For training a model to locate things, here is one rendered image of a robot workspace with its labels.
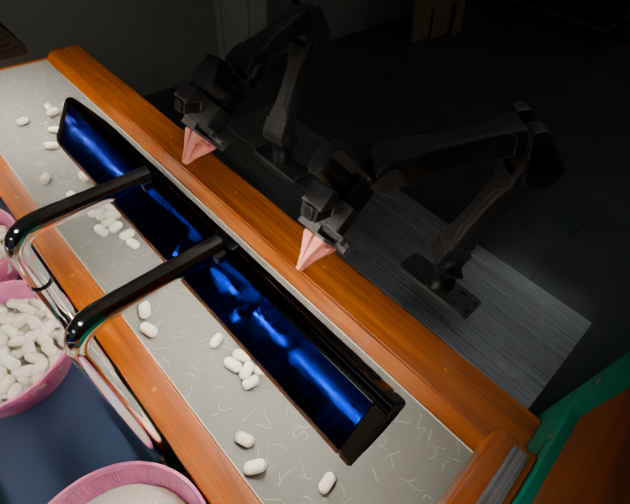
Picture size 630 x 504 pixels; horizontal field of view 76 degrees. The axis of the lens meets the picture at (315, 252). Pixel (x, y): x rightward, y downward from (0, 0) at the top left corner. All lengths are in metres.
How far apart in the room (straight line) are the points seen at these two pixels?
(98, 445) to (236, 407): 0.25
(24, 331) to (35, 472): 0.25
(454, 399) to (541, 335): 0.35
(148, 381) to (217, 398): 0.12
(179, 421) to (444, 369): 0.46
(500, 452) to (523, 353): 0.38
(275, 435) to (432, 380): 0.29
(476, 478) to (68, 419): 0.67
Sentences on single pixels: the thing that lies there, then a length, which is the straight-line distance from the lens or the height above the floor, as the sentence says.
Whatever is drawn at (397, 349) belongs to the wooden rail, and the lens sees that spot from 0.79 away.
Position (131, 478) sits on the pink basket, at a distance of 0.75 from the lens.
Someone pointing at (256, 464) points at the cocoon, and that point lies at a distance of 0.70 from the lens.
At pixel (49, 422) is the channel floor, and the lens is 0.90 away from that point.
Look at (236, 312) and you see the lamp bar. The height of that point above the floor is 1.08.
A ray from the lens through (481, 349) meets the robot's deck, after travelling 0.97.
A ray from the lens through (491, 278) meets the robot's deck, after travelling 1.10.
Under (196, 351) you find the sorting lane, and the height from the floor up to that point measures 0.74.
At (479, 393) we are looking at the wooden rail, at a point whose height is 0.76.
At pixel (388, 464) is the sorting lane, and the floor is 0.74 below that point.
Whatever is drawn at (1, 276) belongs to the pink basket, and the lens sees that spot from 1.06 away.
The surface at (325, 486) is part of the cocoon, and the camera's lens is 0.69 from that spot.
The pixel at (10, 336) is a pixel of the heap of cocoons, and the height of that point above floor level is 0.73.
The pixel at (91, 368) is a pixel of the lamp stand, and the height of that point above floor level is 1.06.
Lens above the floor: 1.44
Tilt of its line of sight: 49 degrees down
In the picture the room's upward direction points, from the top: 6 degrees clockwise
